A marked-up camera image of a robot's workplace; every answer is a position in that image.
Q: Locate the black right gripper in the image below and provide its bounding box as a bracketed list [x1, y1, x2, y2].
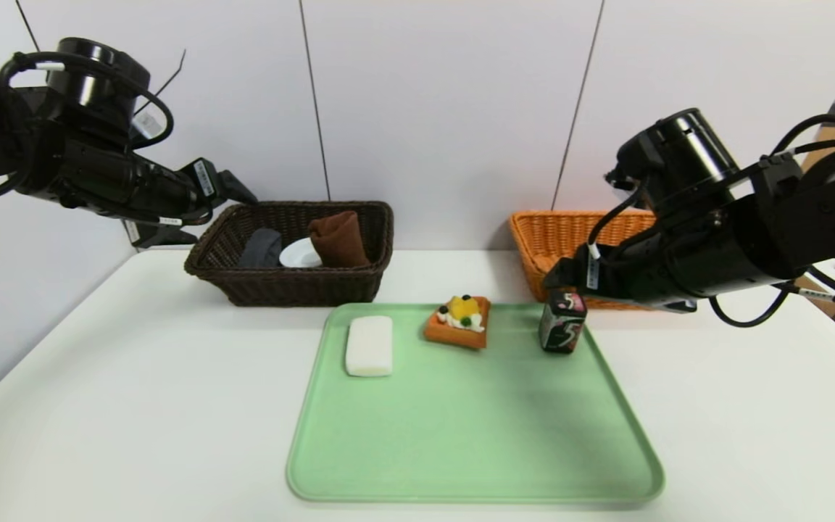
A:
[542, 241, 672, 302]

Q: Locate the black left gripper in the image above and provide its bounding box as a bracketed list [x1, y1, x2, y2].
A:
[127, 153, 259, 226]

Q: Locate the black chewing gum box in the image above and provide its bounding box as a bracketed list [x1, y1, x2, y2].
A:
[538, 290, 587, 355]

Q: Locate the dark grey towel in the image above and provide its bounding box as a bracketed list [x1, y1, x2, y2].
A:
[238, 228, 284, 268]

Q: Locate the brown towel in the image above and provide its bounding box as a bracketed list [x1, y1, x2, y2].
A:
[308, 211, 371, 268]

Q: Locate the orange waffle with fruit topping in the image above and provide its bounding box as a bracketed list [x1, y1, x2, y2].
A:
[423, 294, 491, 350]

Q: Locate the orange wicker basket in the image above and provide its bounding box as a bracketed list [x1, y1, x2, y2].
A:
[510, 211, 737, 311]

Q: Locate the dark brown wicker basket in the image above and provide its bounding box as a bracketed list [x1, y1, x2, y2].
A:
[184, 202, 394, 308]

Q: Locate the light green plastic tray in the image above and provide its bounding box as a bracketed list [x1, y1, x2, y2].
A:
[287, 302, 665, 503]

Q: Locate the white soap bar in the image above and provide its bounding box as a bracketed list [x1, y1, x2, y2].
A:
[346, 315, 394, 377]

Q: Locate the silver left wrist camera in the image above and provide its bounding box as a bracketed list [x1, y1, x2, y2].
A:
[131, 112, 165, 144]

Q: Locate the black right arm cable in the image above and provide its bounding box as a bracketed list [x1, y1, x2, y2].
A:
[707, 283, 835, 328]

